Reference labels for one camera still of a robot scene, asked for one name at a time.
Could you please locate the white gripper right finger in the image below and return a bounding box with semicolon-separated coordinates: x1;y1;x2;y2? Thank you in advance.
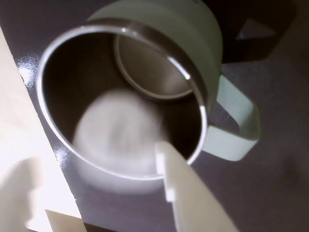
154;141;240;232

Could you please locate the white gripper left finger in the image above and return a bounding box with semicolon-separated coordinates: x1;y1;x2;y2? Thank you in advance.
0;156;45;229

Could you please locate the white gauze roll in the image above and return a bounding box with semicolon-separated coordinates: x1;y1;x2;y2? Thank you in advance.
73;88;163;175

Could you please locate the pale green steel mug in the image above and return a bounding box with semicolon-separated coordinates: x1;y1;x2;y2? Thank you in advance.
36;0;263;194

